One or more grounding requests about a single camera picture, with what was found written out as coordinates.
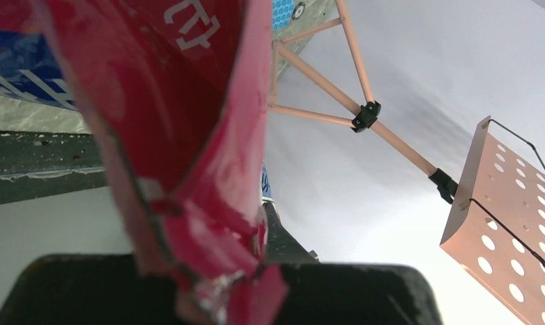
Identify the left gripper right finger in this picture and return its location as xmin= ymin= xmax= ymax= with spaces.
xmin=263 ymin=202 xmax=443 ymax=325

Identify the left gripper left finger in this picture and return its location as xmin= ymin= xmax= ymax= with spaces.
xmin=0 ymin=254 xmax=185 ymax=325

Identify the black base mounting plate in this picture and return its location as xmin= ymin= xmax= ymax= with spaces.
xmin=0 ymin=131 xmax=107 ymax=204

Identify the blue building block plate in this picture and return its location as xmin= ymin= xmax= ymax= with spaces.
xmin=272 ymin=0 xmax=296 ymax=30

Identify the pink perforated music stand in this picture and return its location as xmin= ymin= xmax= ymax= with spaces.
xmin=265 ymin=1 xmax=545 ymax=324

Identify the small round poker chip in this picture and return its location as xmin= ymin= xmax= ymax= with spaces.
xmin=291 ymin=1 xmax=306 ymax=20

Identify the pet food bag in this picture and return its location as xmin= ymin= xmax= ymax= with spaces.
xmin=0 ymin=1 xmax=288 ymax=324

